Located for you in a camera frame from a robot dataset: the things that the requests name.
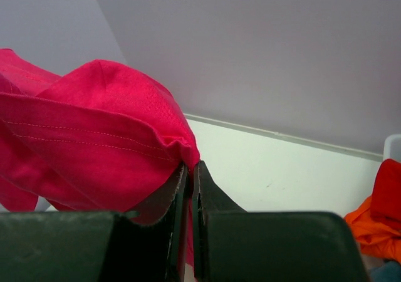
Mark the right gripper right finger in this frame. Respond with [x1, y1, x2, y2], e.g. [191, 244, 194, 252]
[192, 162, 369, 281]

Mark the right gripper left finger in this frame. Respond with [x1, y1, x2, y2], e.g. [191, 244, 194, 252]
[1, 164, 190, 281]

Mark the crimson t shirt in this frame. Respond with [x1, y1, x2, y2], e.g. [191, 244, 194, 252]
[0, 47, 201, 267]

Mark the orange t shirt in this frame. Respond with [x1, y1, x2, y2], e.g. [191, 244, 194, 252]
[344, 196, 400, 263]

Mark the red t shirt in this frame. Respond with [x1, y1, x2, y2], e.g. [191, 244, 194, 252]
[371, 159, 400, 231]

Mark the white plastic basket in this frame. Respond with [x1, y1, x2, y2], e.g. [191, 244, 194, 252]
[383, 133, 401, 162]

